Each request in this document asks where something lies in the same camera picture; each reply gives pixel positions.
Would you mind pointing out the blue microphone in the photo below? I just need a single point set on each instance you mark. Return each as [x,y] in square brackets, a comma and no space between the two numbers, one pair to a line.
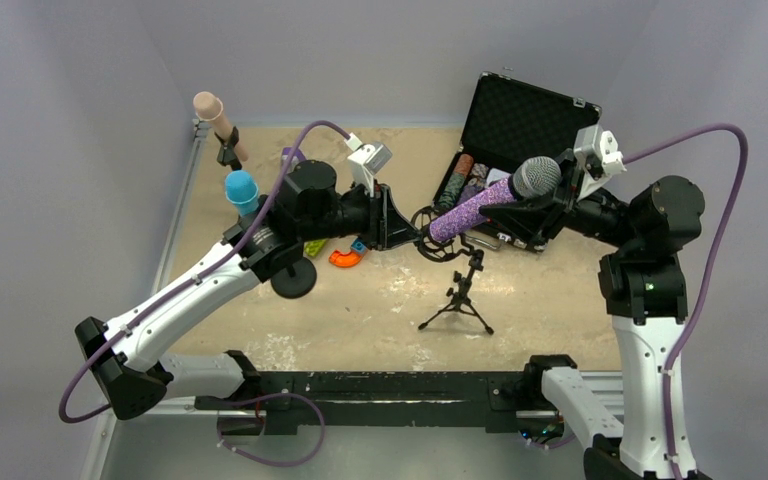
[242,192]

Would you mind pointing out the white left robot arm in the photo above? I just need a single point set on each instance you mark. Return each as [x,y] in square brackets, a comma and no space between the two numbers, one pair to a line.
[128,355]

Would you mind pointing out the pink microphone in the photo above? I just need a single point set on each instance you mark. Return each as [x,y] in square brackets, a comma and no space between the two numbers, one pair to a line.
[210,108]

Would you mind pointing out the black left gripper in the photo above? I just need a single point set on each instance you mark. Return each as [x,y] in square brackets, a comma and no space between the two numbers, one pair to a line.
[386,218]

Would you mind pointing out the lime long toy brick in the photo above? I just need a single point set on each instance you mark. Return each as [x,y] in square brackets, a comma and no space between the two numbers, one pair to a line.
[313,248]

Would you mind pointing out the orange curved track piece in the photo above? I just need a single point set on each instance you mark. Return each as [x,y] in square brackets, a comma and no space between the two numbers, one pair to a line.
[348,259]

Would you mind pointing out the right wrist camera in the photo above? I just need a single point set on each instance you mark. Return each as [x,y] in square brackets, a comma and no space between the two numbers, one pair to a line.
[598,155]

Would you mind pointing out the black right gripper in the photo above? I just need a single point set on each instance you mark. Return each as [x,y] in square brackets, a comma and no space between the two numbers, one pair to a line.
[557,206]

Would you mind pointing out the blue toy brick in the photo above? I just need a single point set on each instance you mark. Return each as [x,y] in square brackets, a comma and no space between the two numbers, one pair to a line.
[358,247]

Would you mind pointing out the black shock mount tripod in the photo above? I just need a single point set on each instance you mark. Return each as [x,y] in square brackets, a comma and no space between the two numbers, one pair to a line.
[459,301]

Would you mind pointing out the purple metronome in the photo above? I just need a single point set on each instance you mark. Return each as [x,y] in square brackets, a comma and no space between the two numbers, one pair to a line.
[294,160]

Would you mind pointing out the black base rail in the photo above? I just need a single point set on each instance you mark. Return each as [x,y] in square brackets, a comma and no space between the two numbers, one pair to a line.
[494,401]

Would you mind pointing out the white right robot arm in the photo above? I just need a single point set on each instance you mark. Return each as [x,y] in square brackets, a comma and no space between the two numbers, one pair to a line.
[646,296]

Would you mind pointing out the purple glitter microphone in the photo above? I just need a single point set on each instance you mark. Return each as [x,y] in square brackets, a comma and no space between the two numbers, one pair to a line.
[490,199]

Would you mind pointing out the black poker chip case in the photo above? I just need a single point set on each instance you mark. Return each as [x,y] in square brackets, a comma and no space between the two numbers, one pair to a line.
[509,122]

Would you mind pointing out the black mic stand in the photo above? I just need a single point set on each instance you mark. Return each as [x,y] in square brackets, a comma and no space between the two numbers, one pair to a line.
[295,281]
[227,155]

